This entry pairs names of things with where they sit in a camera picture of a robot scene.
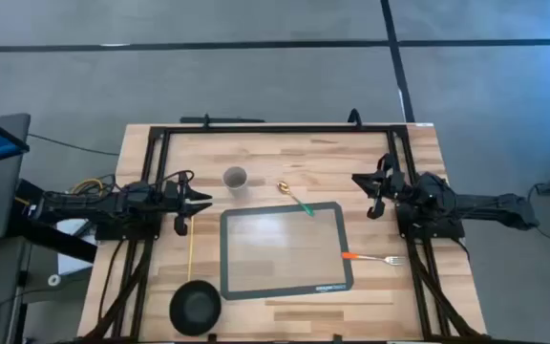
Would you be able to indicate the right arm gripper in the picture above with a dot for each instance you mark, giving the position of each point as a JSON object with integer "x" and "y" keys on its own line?
{"x": 389, "y": 186}

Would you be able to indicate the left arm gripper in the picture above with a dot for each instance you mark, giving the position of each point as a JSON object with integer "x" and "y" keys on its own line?
{"x": 179, "y": 200}

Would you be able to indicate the black bowl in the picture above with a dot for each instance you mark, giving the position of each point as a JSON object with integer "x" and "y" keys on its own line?
{"x": 195, "y": 308}

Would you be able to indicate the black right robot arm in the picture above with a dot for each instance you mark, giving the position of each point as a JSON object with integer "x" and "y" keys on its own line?
{"x": 475, "y": 203}

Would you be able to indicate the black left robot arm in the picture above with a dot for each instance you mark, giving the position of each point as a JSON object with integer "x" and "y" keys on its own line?
{"x": 89, "y": 205}

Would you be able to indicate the grey paper cup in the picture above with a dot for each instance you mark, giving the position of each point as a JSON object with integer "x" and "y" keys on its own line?
{"x": 235, "y": 178}

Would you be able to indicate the thin yellow strip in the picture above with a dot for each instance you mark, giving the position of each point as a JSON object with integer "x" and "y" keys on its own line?
{"x": 190, "y": 248}

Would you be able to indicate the black hook clamp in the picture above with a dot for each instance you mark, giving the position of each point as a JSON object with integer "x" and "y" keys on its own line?
{"x": 354, "y": 117}

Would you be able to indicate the silicone baking mat black border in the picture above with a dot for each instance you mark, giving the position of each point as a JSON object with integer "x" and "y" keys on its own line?
{"x": 284, "y": 251}

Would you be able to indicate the white tape roll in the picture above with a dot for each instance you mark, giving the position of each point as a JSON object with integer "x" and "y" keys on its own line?
{"x": 54, "y": 280}

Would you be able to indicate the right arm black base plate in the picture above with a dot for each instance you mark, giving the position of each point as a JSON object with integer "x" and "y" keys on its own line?
{"x": 430, "y": 229}

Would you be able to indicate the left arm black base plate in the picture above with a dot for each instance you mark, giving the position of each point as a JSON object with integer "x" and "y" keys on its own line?
{"x": 127, "y": 231}

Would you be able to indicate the black aluminium table frame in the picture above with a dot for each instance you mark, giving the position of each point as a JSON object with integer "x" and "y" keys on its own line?
{"x": 280, "y": 129}

